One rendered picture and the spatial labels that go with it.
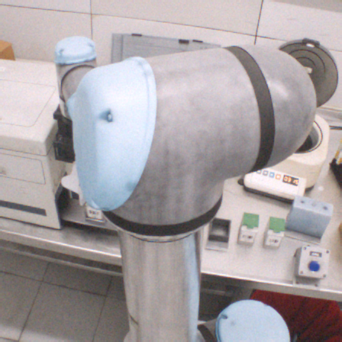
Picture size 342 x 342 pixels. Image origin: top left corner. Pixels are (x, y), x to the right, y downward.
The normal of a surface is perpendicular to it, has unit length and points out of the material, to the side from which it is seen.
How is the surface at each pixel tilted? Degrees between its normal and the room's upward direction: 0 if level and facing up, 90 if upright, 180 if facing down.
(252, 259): 0
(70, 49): 0
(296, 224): 90
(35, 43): 90
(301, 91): 47
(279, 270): 0
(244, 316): 8
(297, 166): 90
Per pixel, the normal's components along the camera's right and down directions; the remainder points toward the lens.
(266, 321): 0.21, -0.68
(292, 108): 0.55, 0.09
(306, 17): -0.18, 0.70
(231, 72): 0.15, -0.50
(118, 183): 0.33, 0.62
